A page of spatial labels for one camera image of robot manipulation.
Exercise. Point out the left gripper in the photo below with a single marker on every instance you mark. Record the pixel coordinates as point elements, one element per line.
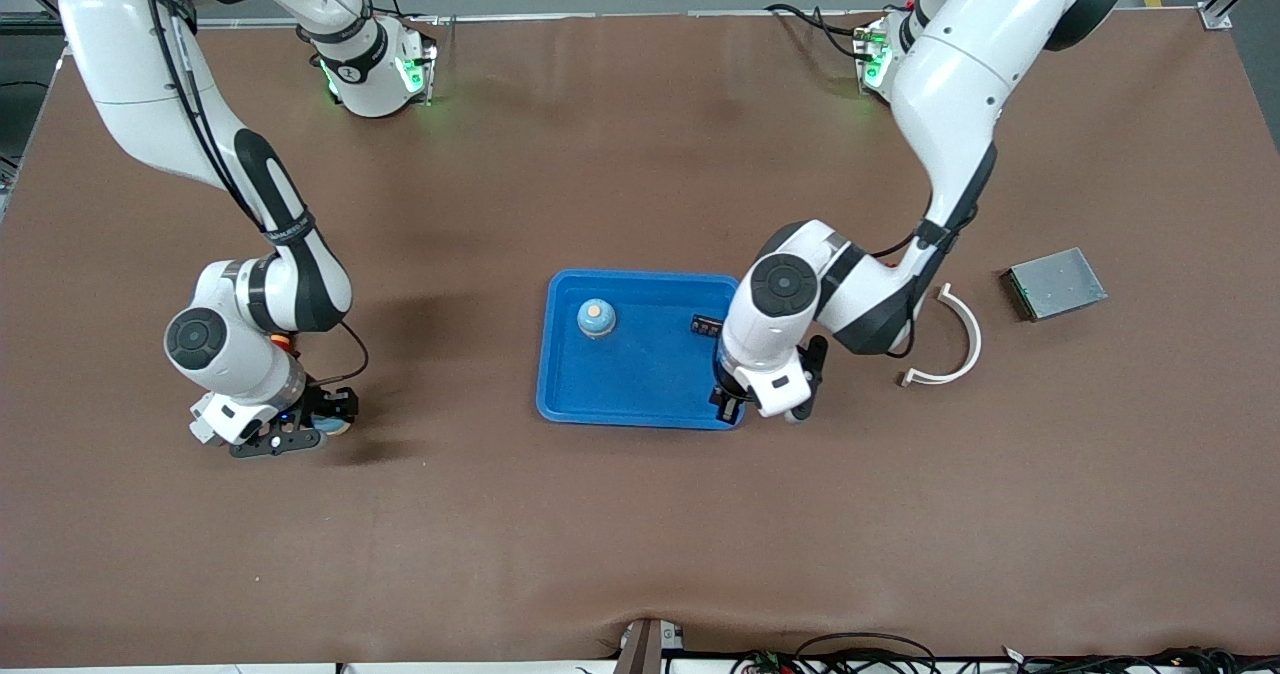
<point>722,391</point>

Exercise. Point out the silver metal box module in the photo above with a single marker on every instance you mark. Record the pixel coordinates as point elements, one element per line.
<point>1055,284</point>

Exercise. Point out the white curved plastic clip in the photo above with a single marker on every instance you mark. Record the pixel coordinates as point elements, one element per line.
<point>975,339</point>

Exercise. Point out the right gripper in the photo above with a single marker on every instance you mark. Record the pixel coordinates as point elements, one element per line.
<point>322,401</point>

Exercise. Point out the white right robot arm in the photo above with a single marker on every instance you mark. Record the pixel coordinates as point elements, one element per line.
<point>120,54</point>

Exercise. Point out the white circuit breaker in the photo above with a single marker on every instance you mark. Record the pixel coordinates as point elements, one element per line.
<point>198,430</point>

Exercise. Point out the blue bell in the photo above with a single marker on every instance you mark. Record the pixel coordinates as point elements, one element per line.
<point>596,319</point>
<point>338,425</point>

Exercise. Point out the blue plastic tray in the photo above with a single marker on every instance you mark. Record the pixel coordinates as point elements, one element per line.
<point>640,374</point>

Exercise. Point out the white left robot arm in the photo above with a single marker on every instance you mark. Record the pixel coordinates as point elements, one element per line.
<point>950,74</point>

